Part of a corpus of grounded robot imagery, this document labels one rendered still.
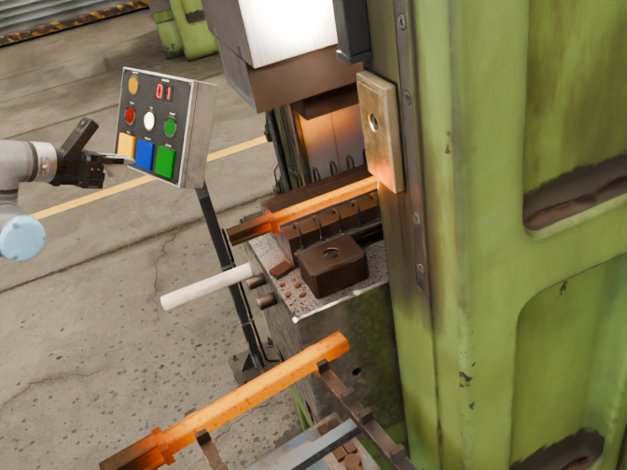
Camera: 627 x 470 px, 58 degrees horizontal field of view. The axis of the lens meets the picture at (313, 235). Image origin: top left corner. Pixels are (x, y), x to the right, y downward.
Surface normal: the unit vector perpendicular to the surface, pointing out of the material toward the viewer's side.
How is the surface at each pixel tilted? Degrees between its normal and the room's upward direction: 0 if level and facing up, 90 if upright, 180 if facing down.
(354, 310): 90
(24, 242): 92
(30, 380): 0
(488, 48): 89
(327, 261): 0
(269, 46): 90
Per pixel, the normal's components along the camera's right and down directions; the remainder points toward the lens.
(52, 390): -0.17, -0.80
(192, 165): 0.73, 0.29
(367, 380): 0.39, 0.48
